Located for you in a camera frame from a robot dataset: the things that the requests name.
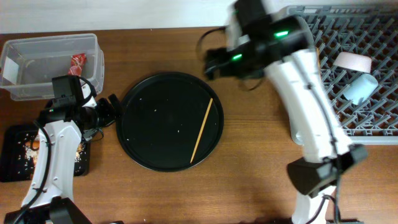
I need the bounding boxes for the clear plastic bin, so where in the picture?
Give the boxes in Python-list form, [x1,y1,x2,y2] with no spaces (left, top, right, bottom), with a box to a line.
[1,34,104,101]

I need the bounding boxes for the red snack wrapper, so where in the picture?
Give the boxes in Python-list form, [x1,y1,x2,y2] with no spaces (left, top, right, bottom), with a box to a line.
[68,54,86,77]

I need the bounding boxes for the round black serving tray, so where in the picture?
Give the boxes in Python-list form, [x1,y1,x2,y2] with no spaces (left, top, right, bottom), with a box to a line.
[116,72,224,172]

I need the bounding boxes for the wooden chopstick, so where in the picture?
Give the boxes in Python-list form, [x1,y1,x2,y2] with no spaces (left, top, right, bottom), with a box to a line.
[190,98,213,164]

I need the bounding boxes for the white bowl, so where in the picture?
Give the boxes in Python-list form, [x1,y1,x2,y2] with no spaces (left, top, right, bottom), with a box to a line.
[333,52,372,73]

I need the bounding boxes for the grey dishwasher rack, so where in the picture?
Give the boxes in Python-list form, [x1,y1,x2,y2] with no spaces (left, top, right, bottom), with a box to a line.
[280,5,397,145]

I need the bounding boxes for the rice and food leftovers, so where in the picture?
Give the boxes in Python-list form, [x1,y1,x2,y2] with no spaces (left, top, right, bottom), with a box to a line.
[17,131,90,179]

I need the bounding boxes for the black rectangular tray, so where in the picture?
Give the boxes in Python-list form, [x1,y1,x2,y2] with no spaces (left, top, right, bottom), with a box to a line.
[0,124,91,183]

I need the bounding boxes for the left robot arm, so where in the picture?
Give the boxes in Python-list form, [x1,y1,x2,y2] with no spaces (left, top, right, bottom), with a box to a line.
[4,75,123,223]

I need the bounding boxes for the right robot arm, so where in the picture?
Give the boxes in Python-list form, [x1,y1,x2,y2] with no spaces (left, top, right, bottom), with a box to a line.
[203,1,368,223]

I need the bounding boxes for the light blue cup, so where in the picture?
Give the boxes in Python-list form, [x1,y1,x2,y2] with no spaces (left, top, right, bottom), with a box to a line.
[343,73,379,105]

